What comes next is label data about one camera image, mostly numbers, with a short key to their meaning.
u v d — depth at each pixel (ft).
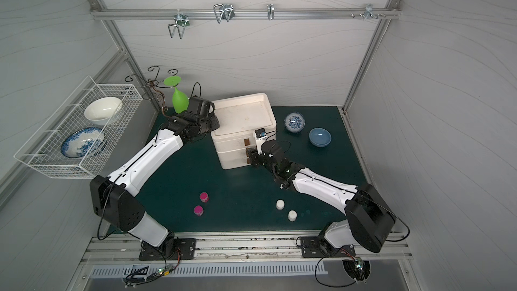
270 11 2.61
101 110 2.39
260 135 2.29
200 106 2.03
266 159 2.10
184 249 2.40
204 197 2.75
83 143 2.13
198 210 2.65
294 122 3.64
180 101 3.02
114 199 1.36
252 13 2.57
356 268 2.34
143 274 2.32
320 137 3.48
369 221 1.39
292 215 2.60
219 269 2.31
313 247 2.25
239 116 2.77
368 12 2.51
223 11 2.50
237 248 2.46
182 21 2.57
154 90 2.98
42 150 1.85
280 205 2.69
